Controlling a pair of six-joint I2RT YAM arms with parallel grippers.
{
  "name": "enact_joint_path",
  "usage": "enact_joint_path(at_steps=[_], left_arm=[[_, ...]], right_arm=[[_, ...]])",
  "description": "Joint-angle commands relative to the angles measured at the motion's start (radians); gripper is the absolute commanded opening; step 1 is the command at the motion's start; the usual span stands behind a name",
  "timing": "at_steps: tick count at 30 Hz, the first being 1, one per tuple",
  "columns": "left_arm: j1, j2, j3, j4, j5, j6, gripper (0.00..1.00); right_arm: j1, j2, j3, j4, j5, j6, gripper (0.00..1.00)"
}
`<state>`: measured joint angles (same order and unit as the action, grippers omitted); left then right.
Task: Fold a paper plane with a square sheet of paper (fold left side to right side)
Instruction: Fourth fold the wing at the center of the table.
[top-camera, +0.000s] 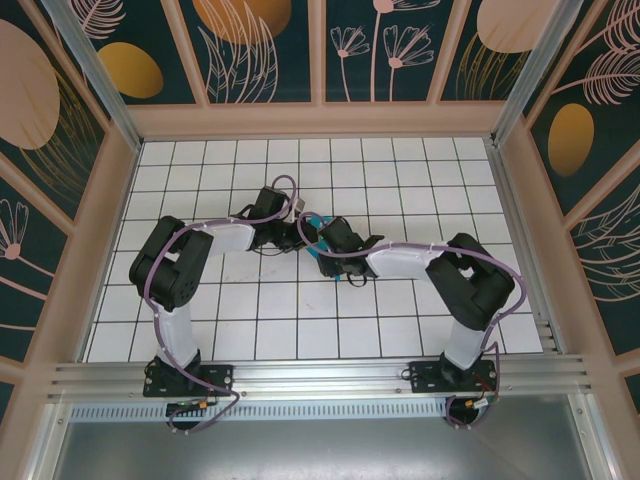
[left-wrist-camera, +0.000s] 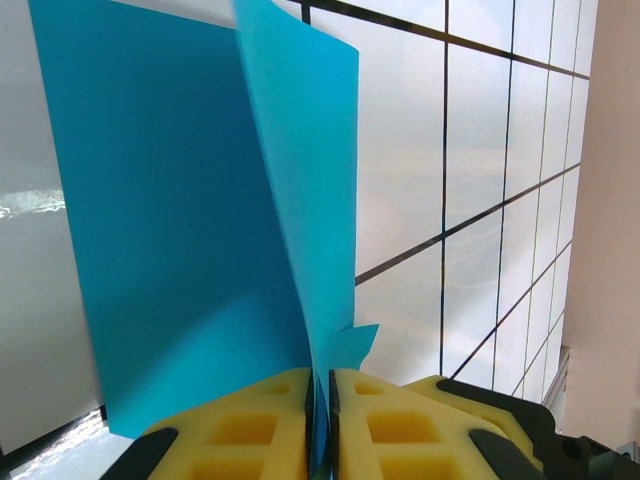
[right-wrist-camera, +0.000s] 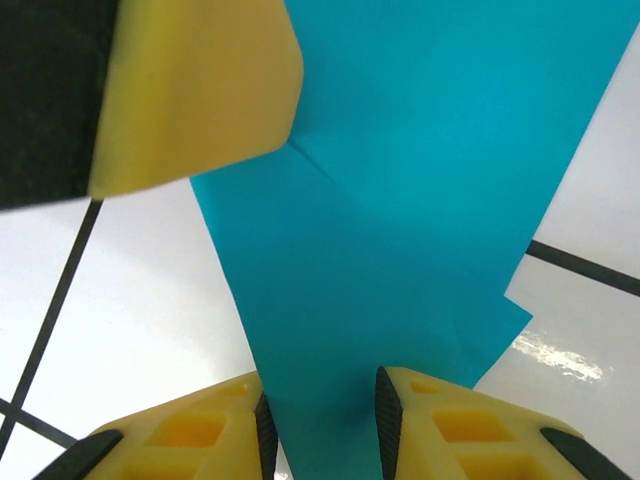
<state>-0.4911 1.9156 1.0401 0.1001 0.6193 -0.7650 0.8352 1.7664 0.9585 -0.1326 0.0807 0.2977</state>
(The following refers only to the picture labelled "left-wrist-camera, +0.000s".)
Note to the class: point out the blue paper sheet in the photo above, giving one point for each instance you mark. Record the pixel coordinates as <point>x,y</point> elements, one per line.
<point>175,200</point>

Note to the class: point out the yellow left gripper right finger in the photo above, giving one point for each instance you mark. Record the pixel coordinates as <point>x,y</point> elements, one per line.
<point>400,440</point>

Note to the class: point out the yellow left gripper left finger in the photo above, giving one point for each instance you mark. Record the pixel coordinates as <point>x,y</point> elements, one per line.
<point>225,440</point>

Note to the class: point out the aluminium table side rail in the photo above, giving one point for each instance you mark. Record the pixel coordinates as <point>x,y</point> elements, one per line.
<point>560,375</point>

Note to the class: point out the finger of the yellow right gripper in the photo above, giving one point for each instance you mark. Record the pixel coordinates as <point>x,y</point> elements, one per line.
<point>480,417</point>

